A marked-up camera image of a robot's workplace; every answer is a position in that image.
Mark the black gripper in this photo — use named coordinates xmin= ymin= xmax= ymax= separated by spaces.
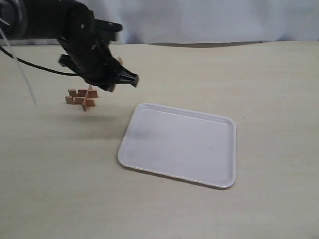
xmin=58 ymin=37 xmax=139 ymax=92

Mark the wooden notched piece three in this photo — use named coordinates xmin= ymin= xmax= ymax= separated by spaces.
xmin=81 ymin=85 xmax=99 ymax=112

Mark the wooden notched piece four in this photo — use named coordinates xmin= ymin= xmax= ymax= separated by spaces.
xmin=68 ymin=89 xmax=87 ymax=97

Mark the wooden notched piece two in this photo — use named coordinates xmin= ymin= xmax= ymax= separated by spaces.
xmin=65 ymin=96 xmax=77 ymax=105

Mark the wooden notched piece one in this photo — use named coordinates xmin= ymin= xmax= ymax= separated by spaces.
xmin=117 ymin=57 xmax=123 ymax=65

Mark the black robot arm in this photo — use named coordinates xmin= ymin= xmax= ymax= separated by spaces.
xmin=0 ymin=0 xmax=139 ymax=92

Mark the white backdrop cloth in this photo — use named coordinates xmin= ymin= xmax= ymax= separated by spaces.
xmin=78 ymin=0 xmax=319 ymax=44

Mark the white plastic tray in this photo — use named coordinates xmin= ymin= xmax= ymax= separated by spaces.
xmin=117 ymin=103 xmax=237 ymax=189

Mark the white zip tie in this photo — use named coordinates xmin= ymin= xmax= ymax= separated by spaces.
xmin=0 ymin=27 xmax=37 ymax=105

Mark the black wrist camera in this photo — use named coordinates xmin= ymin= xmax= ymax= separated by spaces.
xmin=95 ymin=19 xmax=123 ymax=41

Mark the black cable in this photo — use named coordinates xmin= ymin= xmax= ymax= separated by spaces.
xmin=0 ymin=44 xmax=78 ymax=76

